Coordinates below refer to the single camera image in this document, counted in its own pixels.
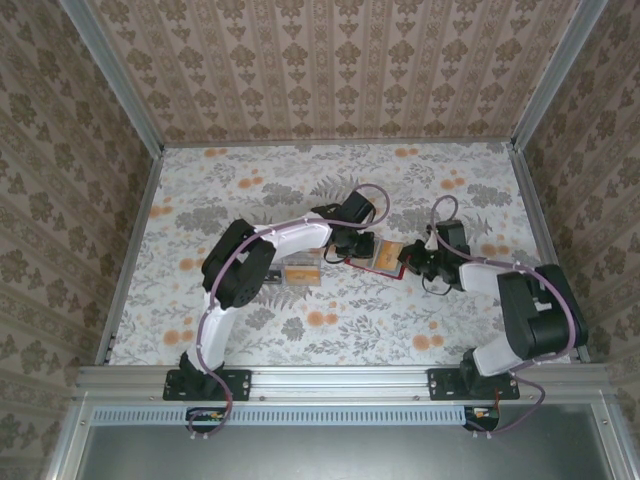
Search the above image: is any red leather card holder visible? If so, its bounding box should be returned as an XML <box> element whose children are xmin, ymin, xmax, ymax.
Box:
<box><xmin>344</xmin><ymin>238</ymin><xmax>407</xmax><ymax>281</ymax></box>

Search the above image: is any clear acrylic organizer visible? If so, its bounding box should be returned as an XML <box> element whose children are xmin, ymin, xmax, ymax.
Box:
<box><xmin>264</xmin><ymin>243</ymin><xmax>326</xmax><ymax>290</ymax></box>

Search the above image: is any small circuit board connector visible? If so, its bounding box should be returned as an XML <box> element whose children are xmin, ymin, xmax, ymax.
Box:
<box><xmin>185</xmin><ymin>407</ymin><xmax>229</xmax><ymax>436</ymax></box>
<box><xmin>463</xmin><ymin>404</ymin><xmax>502</xmax><ymax>434</ymax></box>

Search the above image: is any grey metal panel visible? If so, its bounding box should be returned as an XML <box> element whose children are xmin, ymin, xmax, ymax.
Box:
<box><xmin>79</xmin><ymin>423</ymin><xmax>617</xmax><ymax>480</ymax></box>

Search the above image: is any thin black cable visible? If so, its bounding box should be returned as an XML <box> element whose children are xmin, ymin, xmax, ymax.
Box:
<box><xmin>321</xmin><ymin>243</ymin><xmax>352</xmax><ymax>267</ymax></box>
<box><xmin>421</xmin><ymin>272</ymin><xmax>454</xmax><ymax>297</ymax></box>

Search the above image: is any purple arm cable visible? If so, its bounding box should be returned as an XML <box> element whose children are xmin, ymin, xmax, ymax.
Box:
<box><xmin>188</xmin><ymin>183</ymin><xmax>391</xmax><ymax>441</ymax></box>
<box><xmin>429</xmin><ymin>194</ymin><xmax>589</xmax><ymax>441</ymax></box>

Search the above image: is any thin aluminium rail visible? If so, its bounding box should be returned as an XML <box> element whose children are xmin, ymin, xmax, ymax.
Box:
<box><xmin>160</xmin><ymin>139</ymin><xmax>517</xmax><ymax>150</ymax></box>

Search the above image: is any aluminium side rail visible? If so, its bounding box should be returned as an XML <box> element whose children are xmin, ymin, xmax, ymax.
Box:
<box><xmin>93</xmin><ymin>147</ymin><xmax>166</xmax><ymax>365</ymax></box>
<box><xmin>507</xmin><ymin>143</ymin><xmax>594</xmax><ymax>364</ymax></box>

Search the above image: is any black mount plate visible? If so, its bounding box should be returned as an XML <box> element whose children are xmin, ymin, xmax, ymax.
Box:
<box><xmin>163</xmin><ymin>368</ymin><xmax>252</xmax><ymax>403</ymax></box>
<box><xmin>427</xmin><ymin>368</ymin><xmax>522</xmax><ymax>403</ymax></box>

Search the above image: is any wide aluminium base rail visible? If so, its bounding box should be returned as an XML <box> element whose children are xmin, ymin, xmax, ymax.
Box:
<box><xmin>74</xmin><ymin>363</ymin><xmax>617</xmax><ymax>402</ymax></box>

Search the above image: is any grey slotted cable duct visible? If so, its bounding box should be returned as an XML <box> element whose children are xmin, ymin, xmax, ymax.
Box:
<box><xmin>92</xmin><ymin>404</ymin><xmax>467</xmax><ymax>427</ymax></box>

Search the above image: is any aluminium frame post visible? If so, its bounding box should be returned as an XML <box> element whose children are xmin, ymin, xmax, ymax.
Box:
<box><xmin>510</xmin><ymin>0</ymin><xmax>610</xmax><ymax>151</ymax></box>
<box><xmin>58</xmin><ymin>0</ymin><xmax>166</xmax><ymax>154</ymax></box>

